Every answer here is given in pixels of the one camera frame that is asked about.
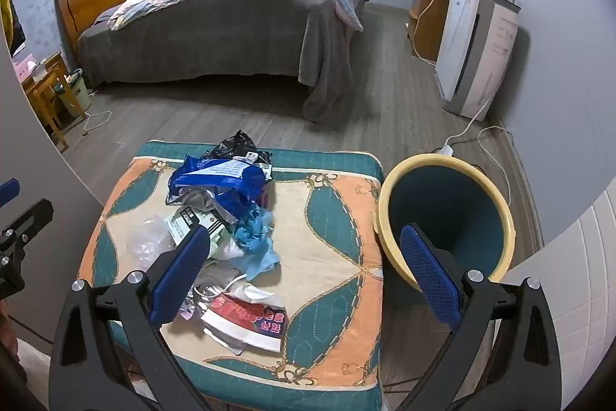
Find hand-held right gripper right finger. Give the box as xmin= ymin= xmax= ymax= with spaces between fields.
xmin=399 ymin=223 xmax=564 ymax=411

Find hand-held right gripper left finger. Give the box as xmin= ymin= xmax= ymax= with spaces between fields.
xmin=48 ymin=225 xmax=213 ymax=411

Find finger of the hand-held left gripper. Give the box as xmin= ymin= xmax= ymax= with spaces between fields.
xmin=0 ymin=198 xmax=55 ymax=258
xmin=0 ymin=179 xmax=21 ymax=206

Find clear plastic bag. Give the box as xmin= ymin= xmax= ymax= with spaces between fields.
xmin=126 ymin=216 xmax=176 ymax=270

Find white tissue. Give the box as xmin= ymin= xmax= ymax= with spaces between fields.
xmin=211 ymin=242 xmax=247 ymax=268

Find white green labelled packet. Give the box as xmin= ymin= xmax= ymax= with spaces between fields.
xmin=165 ymin=205 xmax=232 ymax=258

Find yellow bin with teal inside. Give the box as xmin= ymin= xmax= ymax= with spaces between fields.
xmin=374 ymin=153 xmax=516 ymax=289

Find light blue face mask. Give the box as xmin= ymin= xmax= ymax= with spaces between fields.
xmin=233 ymin=206 xmax=281 ymax=279

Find red white packet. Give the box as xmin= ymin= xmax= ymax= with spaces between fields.
xmin=201 ymin=293 xmax=288 ymax=353

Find blue plastic bag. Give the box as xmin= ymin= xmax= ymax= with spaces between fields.
xmin=166 ymin=155 xmax=268 ymax=224

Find black plastic bag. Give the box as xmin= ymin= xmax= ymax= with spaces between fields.
xmin=202 ymin=130 xmax=273 ymax=166

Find wooden bedside table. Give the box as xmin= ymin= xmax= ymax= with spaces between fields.
xmin=22 ymin=51 xmax=87 ymax=150

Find small green bin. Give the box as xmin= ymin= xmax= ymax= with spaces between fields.
xmin=58 ymin=68 xmax=92 ymax=118

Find teal orange patterned mat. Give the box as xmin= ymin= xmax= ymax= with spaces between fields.
xmin=77 ymin=140 xmax=386 ymax=411

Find pink tissue box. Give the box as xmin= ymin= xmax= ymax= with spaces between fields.
xmin=12 ymin=54 xmax=39 ymax=77

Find white cabinet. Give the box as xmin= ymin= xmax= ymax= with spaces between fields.
xmin=500 ymin=177 xmax=616 ymax=411

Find hanging dark clothes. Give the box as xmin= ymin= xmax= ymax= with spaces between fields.
xmin=0 ymin=0 xmax=25 ymax=55

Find white air purifier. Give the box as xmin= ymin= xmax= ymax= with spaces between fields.
xmin=435 ymin=0 xmax=522 ymax=121

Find bed with grey blanket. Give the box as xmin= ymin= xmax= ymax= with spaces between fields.
xmin=77 ymin=0 xmax=369 ymax=123

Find wooden cabinet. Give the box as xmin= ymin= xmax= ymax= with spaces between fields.
xmin=409 ymin=0 xmax=450 ymax=65

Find thin white floor cable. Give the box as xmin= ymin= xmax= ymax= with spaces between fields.
xmin=82 ymin=110 xmax=112 ymax=135

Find black cable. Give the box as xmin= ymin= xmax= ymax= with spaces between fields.
xmin=452 ymin=136 xmax=511 ymax=149

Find white power cable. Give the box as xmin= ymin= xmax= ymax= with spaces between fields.
xmin=450 ymin=69 xmax=496 ymax=147

